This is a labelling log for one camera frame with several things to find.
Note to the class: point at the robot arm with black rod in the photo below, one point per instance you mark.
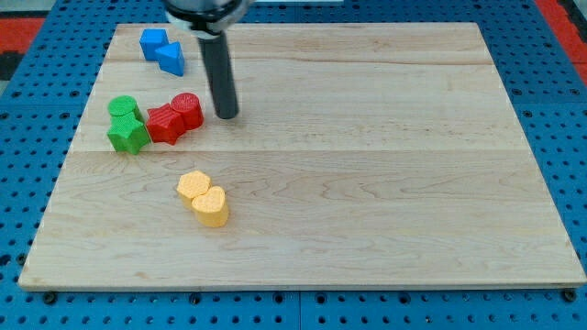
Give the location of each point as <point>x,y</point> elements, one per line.
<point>209,20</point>

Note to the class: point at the wooden board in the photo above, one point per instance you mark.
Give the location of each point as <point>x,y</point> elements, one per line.
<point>365,157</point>

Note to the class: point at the yellow heart block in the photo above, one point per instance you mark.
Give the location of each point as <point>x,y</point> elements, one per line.
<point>211,208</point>

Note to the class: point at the yellow hexagon block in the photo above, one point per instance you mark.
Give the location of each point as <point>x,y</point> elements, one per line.
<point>192,185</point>

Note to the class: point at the red cylinder block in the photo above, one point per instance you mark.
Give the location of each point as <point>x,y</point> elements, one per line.
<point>188,106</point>

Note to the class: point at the red star block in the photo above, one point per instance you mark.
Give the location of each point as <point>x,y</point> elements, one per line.
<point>165,125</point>

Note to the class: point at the blue triangle block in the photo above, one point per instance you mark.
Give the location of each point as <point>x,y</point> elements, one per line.
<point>170,58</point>

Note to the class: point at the green star block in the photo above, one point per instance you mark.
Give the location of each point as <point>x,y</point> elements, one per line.
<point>127,134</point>

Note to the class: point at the green cylinder block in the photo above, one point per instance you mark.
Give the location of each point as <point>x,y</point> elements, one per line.
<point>123,105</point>

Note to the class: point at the blue cube block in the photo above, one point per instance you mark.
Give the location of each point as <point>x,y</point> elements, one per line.
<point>152,39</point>

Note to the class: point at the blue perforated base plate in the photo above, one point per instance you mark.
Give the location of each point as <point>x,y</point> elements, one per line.
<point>42,105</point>

